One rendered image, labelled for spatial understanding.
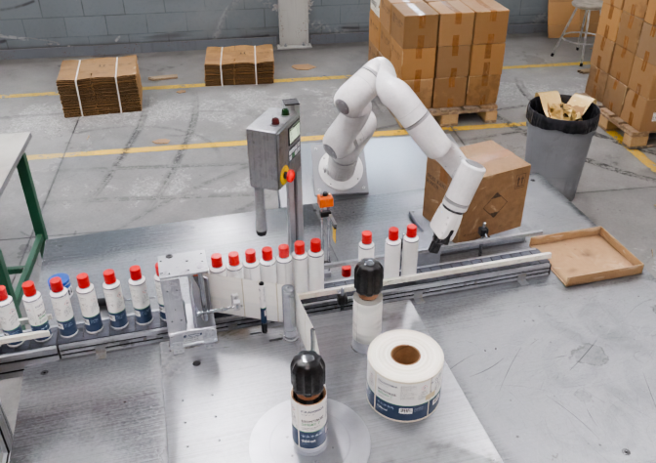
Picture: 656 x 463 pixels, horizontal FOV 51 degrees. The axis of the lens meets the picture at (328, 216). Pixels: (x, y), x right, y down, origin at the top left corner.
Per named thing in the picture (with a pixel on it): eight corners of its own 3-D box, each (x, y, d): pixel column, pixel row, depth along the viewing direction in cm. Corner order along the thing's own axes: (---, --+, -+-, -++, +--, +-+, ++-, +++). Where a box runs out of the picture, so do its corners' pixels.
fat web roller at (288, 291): (284, 343, 205) (281, 293, 195) (281, 333, 209) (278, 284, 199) (299, 340, 206) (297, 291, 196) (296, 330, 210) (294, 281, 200)
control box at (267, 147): (249, 187, 204) (245, 128, 194) (272, 161, 217) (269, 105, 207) (280, 191, 201) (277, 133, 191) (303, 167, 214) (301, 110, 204)
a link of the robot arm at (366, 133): (323, 151, 275) (327, 126, 252) (354, 122, 280) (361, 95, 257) (345, 172, 273) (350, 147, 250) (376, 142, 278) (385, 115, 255)
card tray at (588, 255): (566, 286, 236) (568, 277, 234) (528, 245, 257) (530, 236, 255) (641, 273, 242) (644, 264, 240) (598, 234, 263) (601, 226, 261)
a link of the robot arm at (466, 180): (444, 189, 225) (445, 199, 216) (461, 153, 219) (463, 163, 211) (468, 197, 225) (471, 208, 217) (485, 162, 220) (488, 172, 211)
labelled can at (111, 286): (111, 331, 210) (99, 277, 199) (111, 320, 214) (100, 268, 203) (128, 328, 211) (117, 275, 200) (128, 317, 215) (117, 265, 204)
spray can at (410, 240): (403, 282, 230) (407, 231, 219) (398, 273, 234) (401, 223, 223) (418, 279, 231) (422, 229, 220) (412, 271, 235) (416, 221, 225)
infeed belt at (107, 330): (60, 354, 207) (57, 344, 205) (61, 336, 214) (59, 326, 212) (548, 271, 242) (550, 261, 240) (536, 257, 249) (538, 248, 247)
